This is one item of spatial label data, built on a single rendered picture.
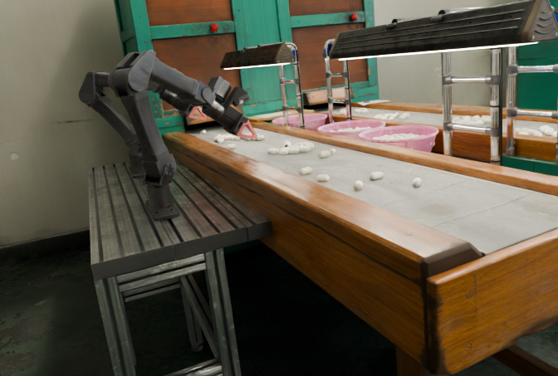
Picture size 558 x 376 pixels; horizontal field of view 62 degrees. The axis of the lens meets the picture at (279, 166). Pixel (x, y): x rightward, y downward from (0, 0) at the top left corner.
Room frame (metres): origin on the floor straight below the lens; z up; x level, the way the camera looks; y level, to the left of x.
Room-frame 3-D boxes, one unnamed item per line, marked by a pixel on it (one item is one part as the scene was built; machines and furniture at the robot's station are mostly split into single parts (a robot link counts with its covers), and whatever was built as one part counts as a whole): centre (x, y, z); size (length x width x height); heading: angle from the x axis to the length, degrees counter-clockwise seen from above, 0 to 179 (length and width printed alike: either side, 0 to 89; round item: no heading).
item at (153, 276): (1.55, 0.51, 0.32); 1.20 x 0.29 x 0.63; 21
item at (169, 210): (1.29, 0.35, 0.71); 0.20 x 0.07 x 0.08; 21
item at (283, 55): (1.95, 0.06, 1.08); 0.62 x 0.08 x 0.07; 24
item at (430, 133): (1.56, -0.42, 0.72); 0.27 x 0.27 x 0.10
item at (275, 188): (1.44, 0.13, 0.67); 1.81 x 0.12 x 0.19; 24
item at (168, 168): (1.30, 0.35, 0.77); 0.09 x 0.06 x 0.06; 52
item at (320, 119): (2.22, -0.12, 0.72); 0.27 x 0.27 x 0.10
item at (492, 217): (1.53, -0.06, 0.73); 1.81 x 0.30 x 0.02; 24
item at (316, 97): (2.61, -0.32, 0.83); 0.30 x 0.06 x 0.07; 114
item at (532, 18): (1.06, -0.34, 1.08); 0.62 x 0.08 x 0.07; 24
